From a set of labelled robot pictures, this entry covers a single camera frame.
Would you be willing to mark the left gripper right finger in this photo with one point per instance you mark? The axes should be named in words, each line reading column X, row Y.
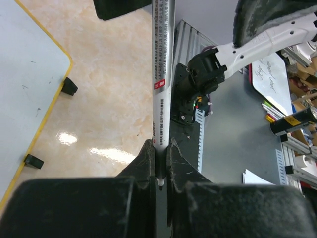
column 199, row 208

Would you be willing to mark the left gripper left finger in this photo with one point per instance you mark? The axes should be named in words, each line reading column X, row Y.
column 118, row 207

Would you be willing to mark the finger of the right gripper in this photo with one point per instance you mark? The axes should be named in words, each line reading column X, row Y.
column 110, row 9
column 252, row 17

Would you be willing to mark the white whiteboard yellow frame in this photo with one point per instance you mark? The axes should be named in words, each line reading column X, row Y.
column 33, row 67

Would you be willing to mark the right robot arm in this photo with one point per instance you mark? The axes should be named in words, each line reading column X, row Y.
column 225, row 60

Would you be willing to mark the black whiteboard foot right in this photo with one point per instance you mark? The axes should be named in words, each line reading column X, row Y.
column 69, row 87

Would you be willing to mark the printed paper stack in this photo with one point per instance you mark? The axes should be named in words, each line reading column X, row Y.
column 249, row 177

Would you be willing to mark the black yellow cylinder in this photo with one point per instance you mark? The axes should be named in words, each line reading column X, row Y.
column 294, row 122

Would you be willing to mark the aluminium frame rail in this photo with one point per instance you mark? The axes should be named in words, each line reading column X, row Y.
column 188, row 42

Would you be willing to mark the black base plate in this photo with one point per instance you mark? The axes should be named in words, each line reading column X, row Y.
column 183, row 127

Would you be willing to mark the grey slotted cable duct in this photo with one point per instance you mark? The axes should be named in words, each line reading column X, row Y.
column 200, row 119

